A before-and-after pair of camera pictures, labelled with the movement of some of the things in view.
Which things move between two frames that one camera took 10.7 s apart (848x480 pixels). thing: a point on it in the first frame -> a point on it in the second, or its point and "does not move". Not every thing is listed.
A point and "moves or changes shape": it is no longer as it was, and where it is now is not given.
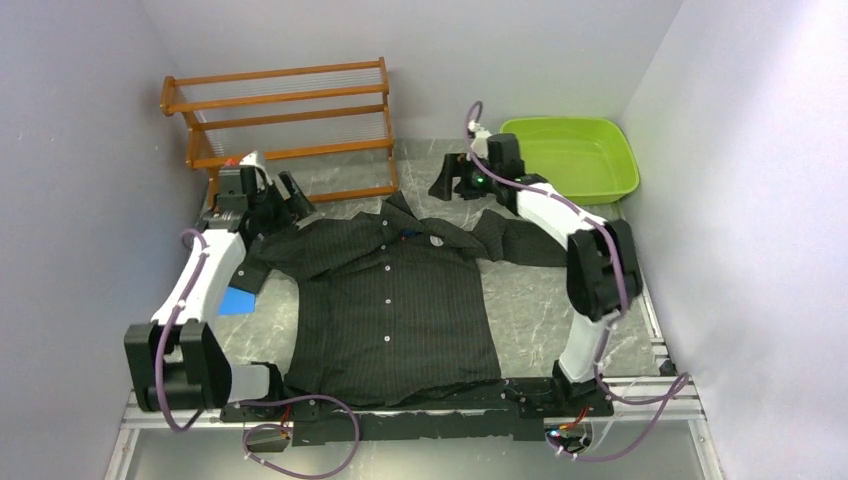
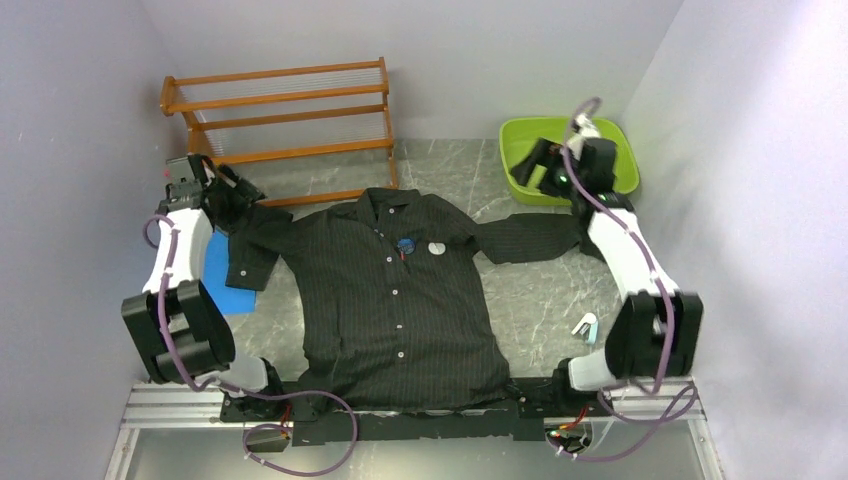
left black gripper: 300,204 -> 243,193
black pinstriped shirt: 389,303 moves or changes shape
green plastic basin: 585,160 does not move
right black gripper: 454,165 -> 540,155
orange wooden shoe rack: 325,126 does not move
